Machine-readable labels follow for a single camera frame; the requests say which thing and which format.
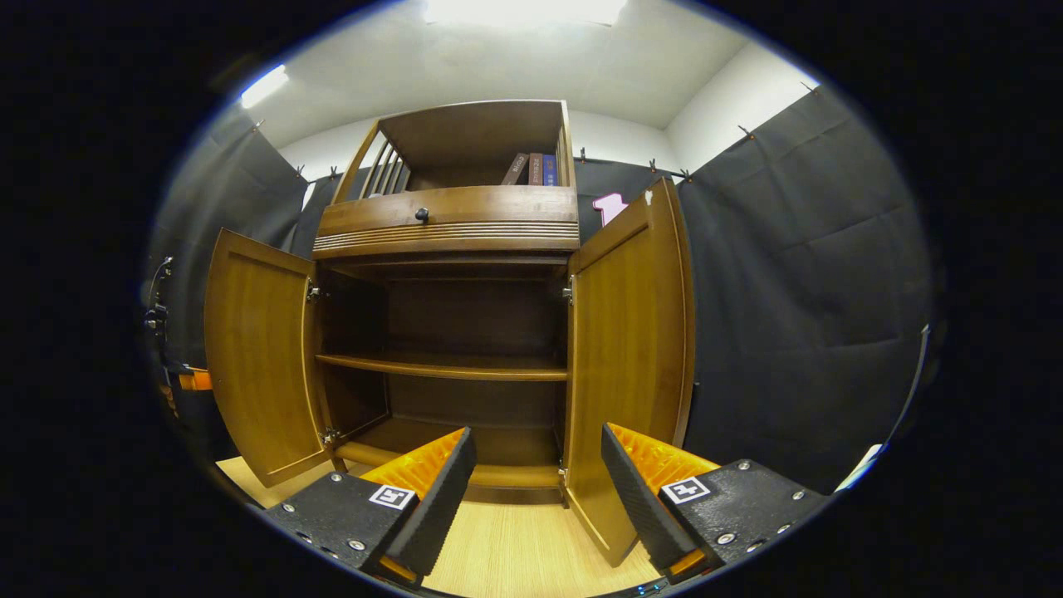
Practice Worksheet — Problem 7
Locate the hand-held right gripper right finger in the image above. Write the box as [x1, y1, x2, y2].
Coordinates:
[600, 423, 829, 585]

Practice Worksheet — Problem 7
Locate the wooden inner shelf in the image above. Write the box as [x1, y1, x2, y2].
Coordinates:
[315, 352, 571, 382]

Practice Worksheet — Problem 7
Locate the wooden double-door shoe cabinet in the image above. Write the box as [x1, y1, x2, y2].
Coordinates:
[309, 100, 582, 506]

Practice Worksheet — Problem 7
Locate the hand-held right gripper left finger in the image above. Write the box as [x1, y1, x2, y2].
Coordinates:
[264, 427, 478, 587]

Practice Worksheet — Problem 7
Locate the wooden shoe cabinet door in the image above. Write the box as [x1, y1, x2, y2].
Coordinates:
[562, 176, 697, 569]
[203, 228, 335, 489]

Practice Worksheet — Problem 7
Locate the black backdrop cloth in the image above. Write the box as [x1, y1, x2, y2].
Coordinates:
[145, 79, 935, 498]

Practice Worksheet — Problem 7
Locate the large ceiling light panel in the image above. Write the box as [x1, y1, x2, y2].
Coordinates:
[422, 0, 629, 28]

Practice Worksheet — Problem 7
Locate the wooden cabinet drawer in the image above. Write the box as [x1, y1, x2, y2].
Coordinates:
[314, 184, 580, 250]

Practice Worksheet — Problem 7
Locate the small ceiling light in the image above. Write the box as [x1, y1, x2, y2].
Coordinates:
[239, 64, 291, 110]

